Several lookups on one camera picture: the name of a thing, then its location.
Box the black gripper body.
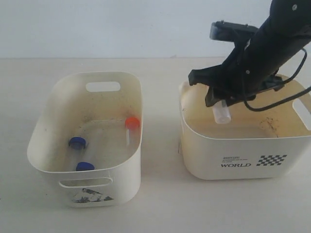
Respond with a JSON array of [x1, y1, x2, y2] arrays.
[[213, 39, 283, 102]]

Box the orange-capped clear tube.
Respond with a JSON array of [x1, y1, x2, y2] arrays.
[[179, 81, 231, 124], [124, 117, 140, 146]]

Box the cream plastic bin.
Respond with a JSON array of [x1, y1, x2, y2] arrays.
[[27, 71, 143, 208], [179, 82, 311, 180]]

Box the blue-capped clear tube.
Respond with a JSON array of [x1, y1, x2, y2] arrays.
[[68, 136, 86, 171], [75, 162, 95, 171]]

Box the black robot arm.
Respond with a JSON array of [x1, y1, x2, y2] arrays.
[[188, 0, 311, 107]]

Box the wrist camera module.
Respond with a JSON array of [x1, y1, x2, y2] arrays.
[[209, 20, 258, 42]]

